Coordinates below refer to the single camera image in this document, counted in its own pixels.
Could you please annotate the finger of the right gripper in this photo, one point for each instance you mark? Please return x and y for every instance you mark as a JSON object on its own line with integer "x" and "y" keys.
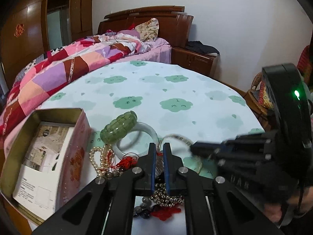
{"x": 240, "y": 146}
{"x": 259, "y": 161}

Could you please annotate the thin silver bangle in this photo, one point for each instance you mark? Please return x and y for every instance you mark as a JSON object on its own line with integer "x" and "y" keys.
{"x": 178, "y": 137}

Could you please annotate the patchwork pink quilt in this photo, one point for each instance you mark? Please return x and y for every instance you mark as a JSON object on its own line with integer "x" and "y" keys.
{"x": 59, "y": 70}

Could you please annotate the printed leaflet in tin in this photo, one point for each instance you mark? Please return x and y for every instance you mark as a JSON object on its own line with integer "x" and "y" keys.
{"x": 37, "y": 185}

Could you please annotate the white jade bangle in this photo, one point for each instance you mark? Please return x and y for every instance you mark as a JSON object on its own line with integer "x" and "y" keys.
{"x": 136, "y": 142}

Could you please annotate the green cloud tablecloth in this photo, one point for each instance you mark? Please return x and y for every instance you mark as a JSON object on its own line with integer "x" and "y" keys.
{"x": 169, "y": 98}

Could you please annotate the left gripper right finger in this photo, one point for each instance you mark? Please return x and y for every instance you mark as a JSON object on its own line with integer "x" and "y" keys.
{"x": 182, "y": 181}

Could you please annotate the wooden nightstand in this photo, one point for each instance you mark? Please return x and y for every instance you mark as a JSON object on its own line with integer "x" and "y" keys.
{"x": 200, "y": 63}

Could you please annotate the floral pillow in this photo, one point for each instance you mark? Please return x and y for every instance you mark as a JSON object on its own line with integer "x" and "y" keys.
{"x": 148, "y": 31}

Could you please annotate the right hand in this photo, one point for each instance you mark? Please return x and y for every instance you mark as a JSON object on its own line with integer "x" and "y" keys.
{"x": 276, "y": 211}

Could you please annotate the dark clothes on nightstand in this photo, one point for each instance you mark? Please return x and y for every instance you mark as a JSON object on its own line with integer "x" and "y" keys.
{"x": 199, "y": 47}

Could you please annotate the pink metal tin box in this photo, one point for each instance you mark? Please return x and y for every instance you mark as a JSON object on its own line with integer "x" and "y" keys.
{"x": 70, "y": 175}

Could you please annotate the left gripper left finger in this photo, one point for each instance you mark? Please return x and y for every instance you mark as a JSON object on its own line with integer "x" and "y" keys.
{"x": 138, "y": 181}

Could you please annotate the wicker chair with cushion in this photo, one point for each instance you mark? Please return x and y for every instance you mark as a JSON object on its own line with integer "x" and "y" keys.
{"x": 259, "y": 100}

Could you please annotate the pink bed sheet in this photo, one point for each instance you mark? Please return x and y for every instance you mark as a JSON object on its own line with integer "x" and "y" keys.
{"x": 160, "y": 52}

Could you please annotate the red knotted cord charm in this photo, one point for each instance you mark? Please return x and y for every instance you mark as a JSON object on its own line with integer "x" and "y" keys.
{"x": 127, "y": 161}

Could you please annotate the red paper decoration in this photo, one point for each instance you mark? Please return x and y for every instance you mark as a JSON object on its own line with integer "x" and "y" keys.
{"x": 19, "y": 30}

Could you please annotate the brown wooden wardrobe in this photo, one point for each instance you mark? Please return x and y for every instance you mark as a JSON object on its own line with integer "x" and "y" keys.
{"x": 16, "y": 53}

